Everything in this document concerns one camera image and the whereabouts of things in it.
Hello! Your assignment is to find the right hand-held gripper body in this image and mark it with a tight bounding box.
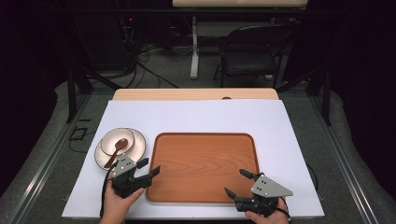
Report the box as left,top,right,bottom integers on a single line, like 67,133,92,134
233,174,294,217

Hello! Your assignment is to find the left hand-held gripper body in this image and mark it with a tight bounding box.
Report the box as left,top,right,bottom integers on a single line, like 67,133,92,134
110,154,154,200

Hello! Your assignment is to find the person's right hand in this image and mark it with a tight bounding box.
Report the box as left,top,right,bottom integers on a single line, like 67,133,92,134
245,197,291,224

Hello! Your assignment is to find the person's left hand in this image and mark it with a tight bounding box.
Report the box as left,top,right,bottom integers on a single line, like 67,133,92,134
99,179,146,224

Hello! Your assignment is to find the beige round plate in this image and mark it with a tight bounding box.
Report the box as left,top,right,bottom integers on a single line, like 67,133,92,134
93,127,148,172

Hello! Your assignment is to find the brown wooden spoon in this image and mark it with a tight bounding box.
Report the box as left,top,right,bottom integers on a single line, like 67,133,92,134
103,137,129,169

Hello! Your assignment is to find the beige round bowl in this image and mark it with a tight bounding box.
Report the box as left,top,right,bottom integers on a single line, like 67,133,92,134
100,127,136,157

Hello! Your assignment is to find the brown wooden tray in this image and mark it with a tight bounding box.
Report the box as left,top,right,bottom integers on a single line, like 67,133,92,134
145,132,262,205

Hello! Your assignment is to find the white table board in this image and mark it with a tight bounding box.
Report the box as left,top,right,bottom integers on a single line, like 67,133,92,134
61,99,325,220

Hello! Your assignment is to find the light wooden table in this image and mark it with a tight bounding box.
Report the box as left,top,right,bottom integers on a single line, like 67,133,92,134
111,88,280,101

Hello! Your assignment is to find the black metal stand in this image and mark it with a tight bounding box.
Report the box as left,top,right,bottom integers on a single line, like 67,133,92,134
65,59,123,124
275,67,332,127

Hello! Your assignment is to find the black folding chair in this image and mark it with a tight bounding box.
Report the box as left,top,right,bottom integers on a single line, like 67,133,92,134
212,22,299,90

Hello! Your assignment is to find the white desk leg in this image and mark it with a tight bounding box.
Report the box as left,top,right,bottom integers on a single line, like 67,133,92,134
190,15,201,80

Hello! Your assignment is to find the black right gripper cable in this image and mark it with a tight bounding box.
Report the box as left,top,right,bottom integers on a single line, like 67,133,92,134
277,196,292,222

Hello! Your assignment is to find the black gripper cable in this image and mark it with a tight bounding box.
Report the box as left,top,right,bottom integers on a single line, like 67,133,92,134
277,196,292,222
99,161,120,218

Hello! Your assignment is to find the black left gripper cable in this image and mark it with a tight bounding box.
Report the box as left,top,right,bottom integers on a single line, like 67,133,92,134
99,161,120,218

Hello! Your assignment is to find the thin black cable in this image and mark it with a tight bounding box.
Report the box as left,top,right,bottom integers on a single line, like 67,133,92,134
305,162,319,191

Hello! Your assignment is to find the aluminium frame rail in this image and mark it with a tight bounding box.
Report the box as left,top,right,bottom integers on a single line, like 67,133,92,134
309,95,380,224
8,94,92,224

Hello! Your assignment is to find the bundle of floor cables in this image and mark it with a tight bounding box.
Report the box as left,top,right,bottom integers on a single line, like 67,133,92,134
116,15,180,90

